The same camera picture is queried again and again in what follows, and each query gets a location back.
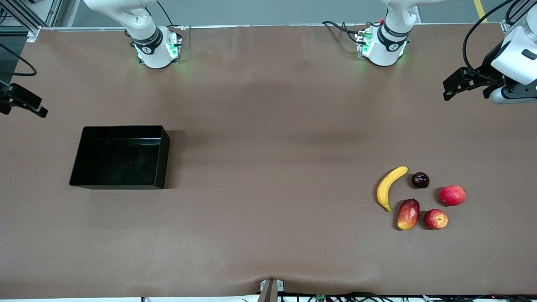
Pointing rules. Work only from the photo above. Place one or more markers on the dark purple plum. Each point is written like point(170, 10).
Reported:
point(420, 180)

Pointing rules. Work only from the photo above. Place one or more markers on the aluminium frame profile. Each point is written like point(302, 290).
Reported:
point(21, 14)
point(504, 26)

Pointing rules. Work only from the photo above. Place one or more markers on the red apple with yellow patch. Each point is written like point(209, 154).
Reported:
point(435, 219)

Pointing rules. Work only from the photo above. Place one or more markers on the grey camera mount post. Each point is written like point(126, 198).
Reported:
point(270, 291)

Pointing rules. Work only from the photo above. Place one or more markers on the large table cover mat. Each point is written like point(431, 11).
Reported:
point(268, 230)

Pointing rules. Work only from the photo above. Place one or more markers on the black plastic box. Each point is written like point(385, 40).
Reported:
point(121, 159)

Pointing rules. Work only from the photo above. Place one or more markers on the small green circuit board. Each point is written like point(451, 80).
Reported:
point(321, 298)

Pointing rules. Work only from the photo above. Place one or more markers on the yellow banana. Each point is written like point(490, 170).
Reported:
point(384, 188)

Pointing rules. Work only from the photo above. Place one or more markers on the plain red apple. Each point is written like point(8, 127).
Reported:
point(452, 196)

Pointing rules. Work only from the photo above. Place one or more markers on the red yellow mango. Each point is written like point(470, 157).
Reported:
point(408, 214)

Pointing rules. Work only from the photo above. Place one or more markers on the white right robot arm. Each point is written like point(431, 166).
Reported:
point(155, 54)

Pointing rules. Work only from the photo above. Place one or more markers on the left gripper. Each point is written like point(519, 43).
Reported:
point(487, 66)

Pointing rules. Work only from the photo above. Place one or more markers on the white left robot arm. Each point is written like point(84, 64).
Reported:
point(386, 46)

